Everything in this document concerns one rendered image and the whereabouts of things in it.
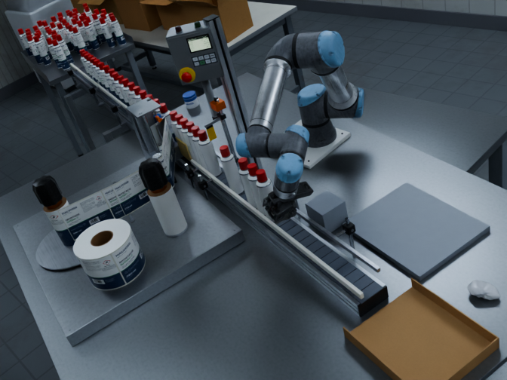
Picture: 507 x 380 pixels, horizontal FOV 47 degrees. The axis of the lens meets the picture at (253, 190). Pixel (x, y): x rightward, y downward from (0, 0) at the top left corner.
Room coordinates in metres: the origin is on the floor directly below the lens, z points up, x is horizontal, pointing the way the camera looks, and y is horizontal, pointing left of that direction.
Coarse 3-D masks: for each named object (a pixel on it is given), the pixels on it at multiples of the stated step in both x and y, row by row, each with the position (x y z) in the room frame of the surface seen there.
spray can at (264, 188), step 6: (258, 174) 1.60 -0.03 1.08; (264, 174) 1.60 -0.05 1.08; (258, 180) 1.61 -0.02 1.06; (264, 180) 1.60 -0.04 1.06; (270, 180) 1.61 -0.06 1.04; (258, 186) 1.60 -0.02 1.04; (264, 186) 1.59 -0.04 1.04; (270, 186) 1.60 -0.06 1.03; (264, 192) 1.59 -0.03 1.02; (264, 210) 1.60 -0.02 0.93; (270, 216) 1.59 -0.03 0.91
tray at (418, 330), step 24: (384, 312) 1.11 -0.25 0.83; (408, 312) 1.08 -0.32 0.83; (432, 312) 1.06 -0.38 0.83; (456, 312) 1.02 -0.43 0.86; (360, 336) 1.05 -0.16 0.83; (384, 336) 1.03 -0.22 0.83; (408, 336) 1.01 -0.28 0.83; (432, 336) 0.98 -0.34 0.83; (456, 336) 0.96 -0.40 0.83; (480, 336) 0.94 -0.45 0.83; (384, 360) 0.96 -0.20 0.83; (408, 360) 0.93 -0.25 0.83; (432, 360) 0.91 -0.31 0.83; (456, 360) 0.89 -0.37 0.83; (480, 360) 0.87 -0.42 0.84
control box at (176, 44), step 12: (192, 24) 2.06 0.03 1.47; (168, 36) 2.01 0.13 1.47; (180, 36) 1.99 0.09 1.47; (192, 36) 1.98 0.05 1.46; (180, 48) 1.99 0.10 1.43; (180, 60) 2.00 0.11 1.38; (180, 72) 2.00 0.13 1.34; (192, 72) 1.99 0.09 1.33; (204, 72) 1.98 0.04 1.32; (216, 72) 1.97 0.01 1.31
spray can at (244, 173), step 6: (240, 162) 1.71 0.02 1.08; (246, 162) 1.70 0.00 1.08; (240, 168) 1.71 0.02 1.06; (246, 168) 1.70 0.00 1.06; (240, 174) 1.70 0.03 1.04; (246, 174) 1.69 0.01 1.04; (246, 180) 1.69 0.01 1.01; (246, 186) 1.70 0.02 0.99; (246, 192) 1.70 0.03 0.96; (252, 198) 1.69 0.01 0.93; (252, 204) 1.70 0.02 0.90
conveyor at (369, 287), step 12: (240, 204) 1.75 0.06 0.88; (288, 228) 1.54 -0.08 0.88; (300, 228) 1.52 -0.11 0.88; (300, 240) 1.46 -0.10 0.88; (312, 240) 1.44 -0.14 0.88; (300, 252) 1.40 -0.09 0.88; (312, 252) 1.39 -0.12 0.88; (324, 252) 1.37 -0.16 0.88; (312, 264) 1.34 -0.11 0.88; (336, 264) 1.30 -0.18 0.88; (348, 264) 1.29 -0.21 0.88; (348, 276) 1.24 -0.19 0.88; (360, 276) 1.23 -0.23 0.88; (360, 288) 1.18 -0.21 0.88; (372, 288) 1.17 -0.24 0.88; (360, 300) 1.14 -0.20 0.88
